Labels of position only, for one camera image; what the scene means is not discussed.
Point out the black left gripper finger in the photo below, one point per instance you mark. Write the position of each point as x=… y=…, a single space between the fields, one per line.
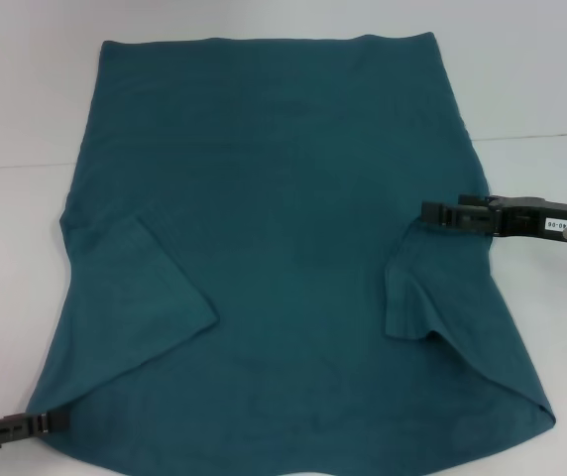
x=31 y=425

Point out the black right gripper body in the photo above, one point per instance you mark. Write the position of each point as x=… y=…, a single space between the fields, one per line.
x=536 y=220

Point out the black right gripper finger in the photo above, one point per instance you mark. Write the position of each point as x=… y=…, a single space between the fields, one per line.
x=477 y=200
x=462 y=217

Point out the blue teal shirt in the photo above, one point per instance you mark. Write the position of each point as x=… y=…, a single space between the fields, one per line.
x=283 y=198

